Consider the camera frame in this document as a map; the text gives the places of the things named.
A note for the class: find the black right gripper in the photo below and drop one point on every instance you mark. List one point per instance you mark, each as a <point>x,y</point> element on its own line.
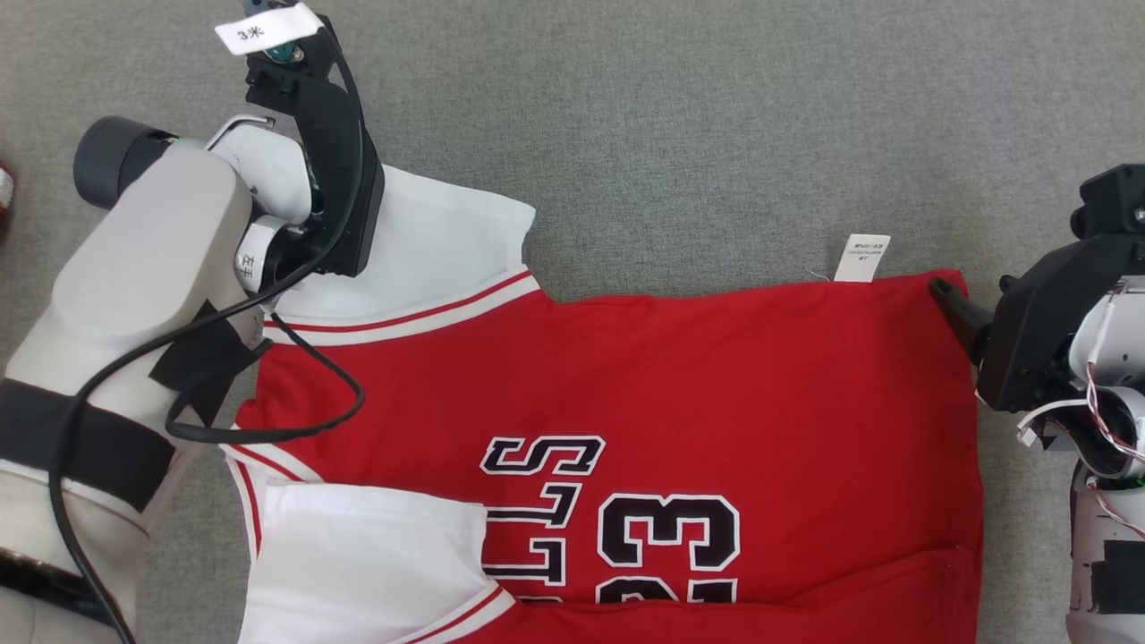
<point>1038,331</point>

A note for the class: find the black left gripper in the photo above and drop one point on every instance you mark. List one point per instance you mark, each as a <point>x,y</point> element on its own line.
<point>344,179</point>

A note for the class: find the red white Bulls jersey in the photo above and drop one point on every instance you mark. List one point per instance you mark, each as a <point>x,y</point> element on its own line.
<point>716,376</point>

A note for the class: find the red white Bulls shorts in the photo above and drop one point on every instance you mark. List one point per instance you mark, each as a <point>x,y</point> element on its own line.
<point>5,192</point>

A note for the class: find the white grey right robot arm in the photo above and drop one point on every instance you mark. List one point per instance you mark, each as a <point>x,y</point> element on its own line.
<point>1109,528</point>

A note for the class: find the grey fabric sofa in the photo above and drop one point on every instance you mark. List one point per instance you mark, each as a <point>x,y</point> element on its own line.
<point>671,134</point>

